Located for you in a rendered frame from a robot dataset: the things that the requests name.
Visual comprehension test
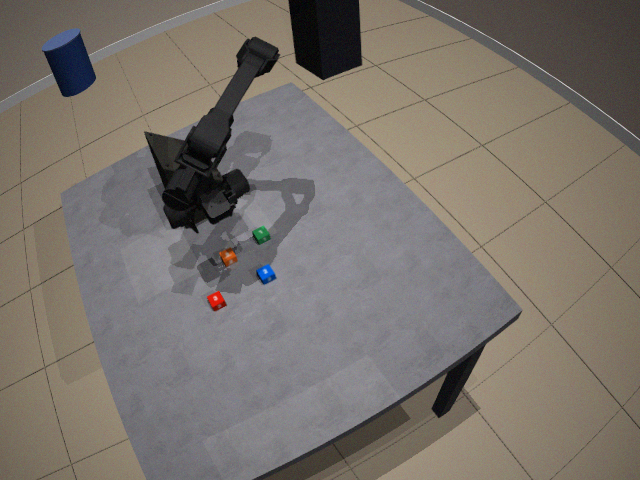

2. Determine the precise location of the red block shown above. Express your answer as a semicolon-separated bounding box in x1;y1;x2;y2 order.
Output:
208;291;227;311

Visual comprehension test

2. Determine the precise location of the orange block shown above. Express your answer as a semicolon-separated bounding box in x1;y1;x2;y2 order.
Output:
219;247;238;267

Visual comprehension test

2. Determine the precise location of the blue block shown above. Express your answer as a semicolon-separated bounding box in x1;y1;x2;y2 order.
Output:
256;264;276;284

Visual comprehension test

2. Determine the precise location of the green block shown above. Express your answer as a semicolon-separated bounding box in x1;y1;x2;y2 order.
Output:
252;226;270;245

